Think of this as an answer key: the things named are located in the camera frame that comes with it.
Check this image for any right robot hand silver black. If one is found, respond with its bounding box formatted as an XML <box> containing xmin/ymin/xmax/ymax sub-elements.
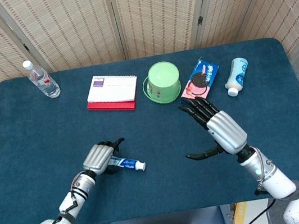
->
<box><xmin>176</xmin><ymin>89</ymin><xmax>250</xmax><ymax>163</ymax></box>

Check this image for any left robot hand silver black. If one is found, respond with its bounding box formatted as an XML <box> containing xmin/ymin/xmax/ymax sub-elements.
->
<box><xmin>79</xmin><ymin>137</ymin><xmax>130</xmax><ymax>180</ymax></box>

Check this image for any blue white toothpaste tube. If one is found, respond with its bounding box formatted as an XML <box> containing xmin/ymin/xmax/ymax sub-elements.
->
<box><xmin>107</xmin><ymin>152</ymin><xmax>139</xmax><ymax>175</ymax></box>

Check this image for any dark blue cloth-covered table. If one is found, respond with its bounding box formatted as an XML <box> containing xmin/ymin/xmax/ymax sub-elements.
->
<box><xmin>0</xmin><ymin>32</ymin><xmax>299</xmax><ymax>224</ymax></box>

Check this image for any blue pink cookie box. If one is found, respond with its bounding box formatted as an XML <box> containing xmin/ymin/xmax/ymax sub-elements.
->
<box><xmin>175</xmin><ymin>55</ymin><xmax>224</xmax><ymax>103</ymax></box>

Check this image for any white milk drink bottle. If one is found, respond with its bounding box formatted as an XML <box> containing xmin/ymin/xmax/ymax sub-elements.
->
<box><xmin>220</xmin><ymin>56</ymin><xmax>253</xmax><ymax>98</ymax></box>

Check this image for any white red desk calendar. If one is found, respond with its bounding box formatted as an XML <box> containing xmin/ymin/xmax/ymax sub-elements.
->
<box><xmin>82</xmin><ymin>69</ymin><xmax>143</xmax><ymax>118</ymax></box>

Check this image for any green plastic bucket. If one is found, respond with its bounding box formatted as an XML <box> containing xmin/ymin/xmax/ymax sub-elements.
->
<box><xmin>139</xmin><ymin>59</ymin><xmax>185</xmax><ymax>107</ymax></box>

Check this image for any white yellow cardboard box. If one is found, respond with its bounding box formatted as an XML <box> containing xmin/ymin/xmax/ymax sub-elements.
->
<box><xmin>230</xmin><ymin>198</ymin><xmax>273</xmax><ymax>224</ymax></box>

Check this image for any clear plastic water bottle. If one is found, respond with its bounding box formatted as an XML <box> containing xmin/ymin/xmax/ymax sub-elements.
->
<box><xmin>21</xmin><ymin>55</ymin><xmax>62</xmax><ymax>103</ymax></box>

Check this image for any bamboo folding screen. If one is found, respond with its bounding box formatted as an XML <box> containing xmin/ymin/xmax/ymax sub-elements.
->
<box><xmin>0</xmin><ymin>0</ymin><xmax>299</xmax><ymax>170</ymax></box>

